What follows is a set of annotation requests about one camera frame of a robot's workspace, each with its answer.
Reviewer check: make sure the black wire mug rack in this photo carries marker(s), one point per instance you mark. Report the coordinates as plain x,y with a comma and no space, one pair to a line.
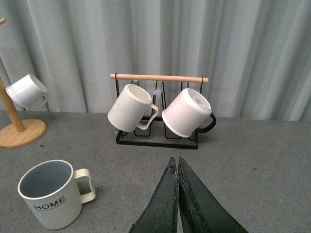
157,135

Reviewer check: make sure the grey curtain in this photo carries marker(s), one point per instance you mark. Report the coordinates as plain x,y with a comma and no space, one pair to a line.
256,53

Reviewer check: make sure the cream ribbed mug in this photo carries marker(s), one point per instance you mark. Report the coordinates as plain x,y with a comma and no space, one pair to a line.
130,107

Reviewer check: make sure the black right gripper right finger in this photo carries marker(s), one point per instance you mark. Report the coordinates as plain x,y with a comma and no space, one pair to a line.
200,211

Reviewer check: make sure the white mug black handle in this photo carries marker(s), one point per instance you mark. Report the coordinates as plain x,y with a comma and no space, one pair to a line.
189,112

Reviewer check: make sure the white mug on tree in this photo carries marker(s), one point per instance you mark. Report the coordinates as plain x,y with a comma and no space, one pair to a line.
28,92

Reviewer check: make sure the cream HOME mug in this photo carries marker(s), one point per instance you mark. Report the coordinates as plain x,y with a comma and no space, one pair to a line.
51,191

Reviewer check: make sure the wooden mug tree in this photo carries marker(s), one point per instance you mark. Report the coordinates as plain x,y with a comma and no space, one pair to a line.
20,132

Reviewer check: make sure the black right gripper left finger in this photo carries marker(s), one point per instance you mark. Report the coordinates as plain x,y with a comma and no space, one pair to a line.
160,215

